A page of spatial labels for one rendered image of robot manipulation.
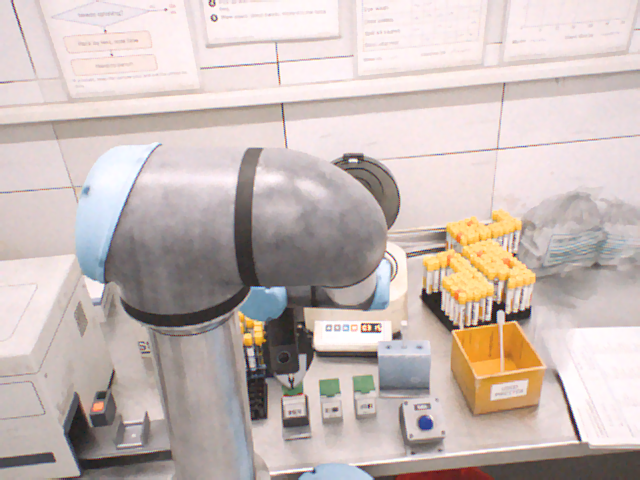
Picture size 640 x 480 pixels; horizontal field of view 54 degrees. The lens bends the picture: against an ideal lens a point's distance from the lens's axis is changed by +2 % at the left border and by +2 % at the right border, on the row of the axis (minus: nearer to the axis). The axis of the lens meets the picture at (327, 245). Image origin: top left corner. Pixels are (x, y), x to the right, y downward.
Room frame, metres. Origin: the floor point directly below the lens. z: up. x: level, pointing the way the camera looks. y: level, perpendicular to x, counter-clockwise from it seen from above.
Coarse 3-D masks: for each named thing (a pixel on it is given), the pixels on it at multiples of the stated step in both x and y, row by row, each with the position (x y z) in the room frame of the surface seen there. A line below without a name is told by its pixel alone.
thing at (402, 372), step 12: (384, 348) 0.89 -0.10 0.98; (396, 348) 0.89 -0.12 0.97; (408, 348) 0.89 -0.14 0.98; (420, 348) 0.89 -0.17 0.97; (384, 360) 0.88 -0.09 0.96; (396, 360) 0.87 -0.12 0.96; (408, 360) 0.87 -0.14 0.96; (420, 360) 0.87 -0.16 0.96; (384, 372) 0.88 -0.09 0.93; (396, 372) 0.87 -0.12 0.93; (408, 372) 0.87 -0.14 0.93; (420, 372) 0.87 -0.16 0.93; (384, 384) 0.88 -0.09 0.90; (396, 384) 0.87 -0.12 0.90; (408, 384) 0.87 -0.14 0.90; (420, 384) 0.87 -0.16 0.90; (384, 396) 0.86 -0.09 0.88; (396, 396) 0.86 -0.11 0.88; (408, 396) 0.86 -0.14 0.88; (420, 396) 0.85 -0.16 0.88
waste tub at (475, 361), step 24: (456, 336) 0.92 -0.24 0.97; (480, 336) 0.93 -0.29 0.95; (504, 336) 0.94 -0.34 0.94; (456, 360) 0.90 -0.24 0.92; (480, 360) 0.93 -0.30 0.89; (504, 360) 0.93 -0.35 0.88; (528, 360) 0.87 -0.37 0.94; (480, 384) 0.80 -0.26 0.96; (504, 384) 0.81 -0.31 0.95; (528, 384) 0.81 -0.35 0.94; (480, 408) 0.80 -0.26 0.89; (504, 408) 0.81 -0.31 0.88
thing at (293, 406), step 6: (282, 396) 0.81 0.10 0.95; (288, 396) 0.81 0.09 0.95; (294, 396) 0.81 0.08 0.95; (300, 396) 0.81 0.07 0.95; (288, 402) 0.80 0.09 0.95; (294, 402) 0.80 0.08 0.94; (300, 402) 0.80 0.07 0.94; (288, 408) 0.80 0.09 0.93; (294, 408) 0.80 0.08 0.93; (300, 408) 0.80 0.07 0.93; (288, 414) 0.80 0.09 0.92; (294, 414) 0.80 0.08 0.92; (300, 414) 0.80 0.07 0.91
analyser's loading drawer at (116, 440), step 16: (144, 416) 0.79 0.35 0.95; (80, 432) 0.80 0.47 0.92; (96, 432) 0.79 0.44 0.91; (112, 432) 0.79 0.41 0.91; (128, 432) 0.79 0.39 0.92; (144, 432) 0.77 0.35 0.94; (160, 432) 0.78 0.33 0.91; (80, 448) 0.76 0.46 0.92; (96, 448) 0.76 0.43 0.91; (112, 448) 0.75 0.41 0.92; (128, 448) 0.75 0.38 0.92; (144, 448) 0.75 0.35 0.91; (160, 448) 0.75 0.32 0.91
